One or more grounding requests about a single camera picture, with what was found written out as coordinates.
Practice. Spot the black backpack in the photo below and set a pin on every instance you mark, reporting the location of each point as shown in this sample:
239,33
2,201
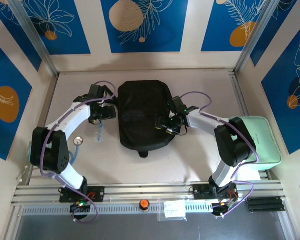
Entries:
142,112

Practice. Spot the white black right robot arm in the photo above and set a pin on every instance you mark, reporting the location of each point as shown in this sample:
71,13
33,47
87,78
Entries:
202,122

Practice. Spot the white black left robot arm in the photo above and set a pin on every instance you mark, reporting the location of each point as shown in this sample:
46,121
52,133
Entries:
72,115

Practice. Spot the clear bag with paper label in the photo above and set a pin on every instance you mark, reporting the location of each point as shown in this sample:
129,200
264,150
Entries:
173,210

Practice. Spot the blue tube stethoscope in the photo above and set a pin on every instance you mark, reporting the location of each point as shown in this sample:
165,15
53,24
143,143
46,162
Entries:
78,141

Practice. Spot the orange emergency stop button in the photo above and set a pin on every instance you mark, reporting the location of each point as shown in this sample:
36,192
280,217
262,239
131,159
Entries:
144,204

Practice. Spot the blue poster white lily drawing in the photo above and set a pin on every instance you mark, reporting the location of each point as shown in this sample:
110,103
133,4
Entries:
72,37

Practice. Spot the blue poster beige circle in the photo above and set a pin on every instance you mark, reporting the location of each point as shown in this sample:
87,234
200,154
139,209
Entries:
152,37

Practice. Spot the mint green zip case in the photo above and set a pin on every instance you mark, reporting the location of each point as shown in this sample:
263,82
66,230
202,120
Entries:
265,140

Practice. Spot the blue poster large orange circle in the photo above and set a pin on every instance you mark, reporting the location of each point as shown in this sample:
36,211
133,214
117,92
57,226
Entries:
7,75

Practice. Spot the blue poster white fern drawing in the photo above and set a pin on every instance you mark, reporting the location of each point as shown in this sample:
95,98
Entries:
220,30

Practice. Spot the blue poster narrow strip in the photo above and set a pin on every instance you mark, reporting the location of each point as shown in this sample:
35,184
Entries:
15,32

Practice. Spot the blue poster dark circle leaves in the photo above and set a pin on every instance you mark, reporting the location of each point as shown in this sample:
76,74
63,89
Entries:
285,75

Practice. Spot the black ribbed block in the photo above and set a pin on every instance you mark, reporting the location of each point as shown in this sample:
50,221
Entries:
263,204

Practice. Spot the blue poster white leaf outline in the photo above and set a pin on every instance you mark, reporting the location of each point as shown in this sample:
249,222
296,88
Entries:
287,25

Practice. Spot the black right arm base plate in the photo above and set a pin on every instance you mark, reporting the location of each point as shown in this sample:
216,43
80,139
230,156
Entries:
200,192

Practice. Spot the aluminium front rail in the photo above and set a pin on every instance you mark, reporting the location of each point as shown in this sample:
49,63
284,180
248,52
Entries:
140,192

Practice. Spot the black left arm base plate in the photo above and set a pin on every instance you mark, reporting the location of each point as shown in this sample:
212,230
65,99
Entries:
97,193

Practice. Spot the black controller board mount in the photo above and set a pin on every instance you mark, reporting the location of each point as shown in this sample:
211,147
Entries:
80,206
221,206

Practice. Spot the aluminium corner post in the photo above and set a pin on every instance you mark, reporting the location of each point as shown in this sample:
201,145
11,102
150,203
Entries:
35,37
255,35

